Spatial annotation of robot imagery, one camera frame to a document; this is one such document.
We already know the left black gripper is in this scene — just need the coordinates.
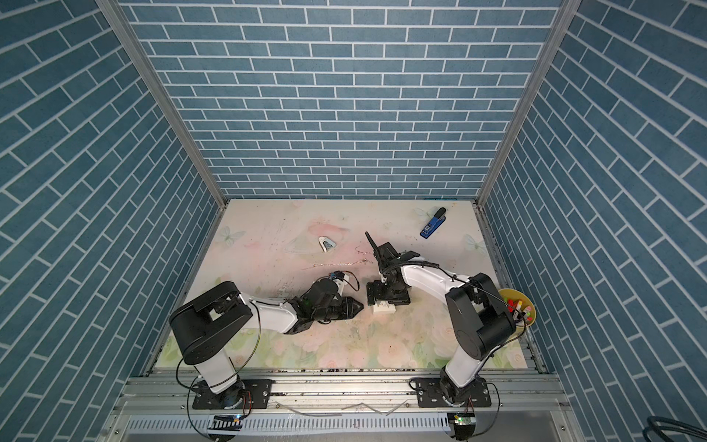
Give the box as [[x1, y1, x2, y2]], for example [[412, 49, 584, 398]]
[[312, 297, 366, 322]]

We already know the white bow gift box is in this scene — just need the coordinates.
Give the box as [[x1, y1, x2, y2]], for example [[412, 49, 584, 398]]
[[373, 301, 396, 315]]

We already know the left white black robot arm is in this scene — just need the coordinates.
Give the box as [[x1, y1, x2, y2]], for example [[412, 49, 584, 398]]
[[169, 276, 364, 394]]

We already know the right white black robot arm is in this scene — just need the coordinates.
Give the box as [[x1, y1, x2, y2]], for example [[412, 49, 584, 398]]
[[366, 261, 517, 392]]

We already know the blue black stapler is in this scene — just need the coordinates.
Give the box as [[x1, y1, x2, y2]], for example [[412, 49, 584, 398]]
[[420, 207, 447, 239]]

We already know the yellow pen cup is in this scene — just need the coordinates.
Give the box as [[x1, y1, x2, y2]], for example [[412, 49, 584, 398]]
[[499, 288, 537, 328]]

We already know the aluminium front rail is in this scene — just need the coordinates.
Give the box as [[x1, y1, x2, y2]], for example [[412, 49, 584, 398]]
[[113, 369, 571, 427]]

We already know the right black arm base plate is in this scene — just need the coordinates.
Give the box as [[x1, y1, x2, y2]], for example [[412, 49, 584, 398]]
[[408, 378, 492, 408]]

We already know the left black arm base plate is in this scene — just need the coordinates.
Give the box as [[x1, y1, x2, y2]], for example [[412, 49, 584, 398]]
[[191, 379, 274, 412]]

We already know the black cable bundle corner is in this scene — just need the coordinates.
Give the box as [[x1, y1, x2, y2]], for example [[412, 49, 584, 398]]
[[642, 415, 706, 442]]

